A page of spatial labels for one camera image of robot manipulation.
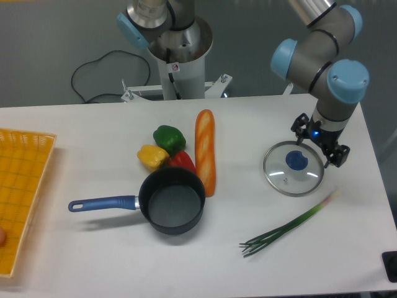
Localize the yellow bell pepper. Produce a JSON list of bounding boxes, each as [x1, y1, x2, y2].
[[136, 145, 170, 172]]

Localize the green bell pepper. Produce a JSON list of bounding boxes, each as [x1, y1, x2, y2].
[[153, 125, 186, 156]]

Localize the glass lid blue knob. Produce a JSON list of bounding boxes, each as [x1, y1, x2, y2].
[[262, 141, 324, 197]]

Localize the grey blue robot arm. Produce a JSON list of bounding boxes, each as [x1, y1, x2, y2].
[[117, 1, 369, 167]]

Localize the dark saucepan blue handle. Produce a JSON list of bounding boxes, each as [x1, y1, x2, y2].
[[68, 166, 206, 235]]

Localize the red bell pepper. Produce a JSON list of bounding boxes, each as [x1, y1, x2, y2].
[[169, 150, 196, 173]]

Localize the yellow woven basket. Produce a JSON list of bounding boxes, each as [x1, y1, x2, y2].
[[1, 128, 56, 278]]

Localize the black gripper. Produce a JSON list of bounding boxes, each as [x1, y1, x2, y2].
[[291, 113, 350, 168]]

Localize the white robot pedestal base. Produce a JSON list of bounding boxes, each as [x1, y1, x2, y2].
[[117, 13, 233, 100]]

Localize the black cable on floor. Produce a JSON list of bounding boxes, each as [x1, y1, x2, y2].
[[71, 50, 151, 104]]

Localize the orange baguette bread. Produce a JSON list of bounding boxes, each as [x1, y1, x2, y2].
[[195, 109, 216, 197]]

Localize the black object table corner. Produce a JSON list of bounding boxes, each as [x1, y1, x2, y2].
[[381, 251, 397, 283]]

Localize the green spring onion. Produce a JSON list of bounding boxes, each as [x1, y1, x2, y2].
[[239, 190, 341, 258]]

